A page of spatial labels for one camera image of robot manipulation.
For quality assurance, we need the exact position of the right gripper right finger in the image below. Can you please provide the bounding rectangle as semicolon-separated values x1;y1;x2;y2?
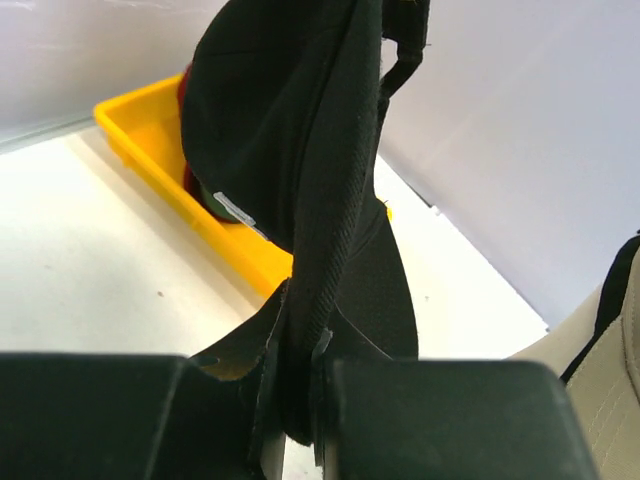
309;328;340;468

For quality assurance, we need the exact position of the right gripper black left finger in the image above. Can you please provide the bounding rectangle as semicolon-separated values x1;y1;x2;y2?
192;280;289;465

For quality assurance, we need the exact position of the dark green cap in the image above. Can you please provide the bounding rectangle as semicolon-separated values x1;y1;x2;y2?
199;186;239;224

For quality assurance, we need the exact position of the beige cap black letter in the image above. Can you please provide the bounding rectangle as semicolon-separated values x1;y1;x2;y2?
504;279;640;480

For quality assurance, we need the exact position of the red cap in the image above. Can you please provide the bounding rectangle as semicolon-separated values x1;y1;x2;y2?
176;63;201;203

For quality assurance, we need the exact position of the yellow plastic tray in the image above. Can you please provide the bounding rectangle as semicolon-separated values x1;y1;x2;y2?
93;73;394;300

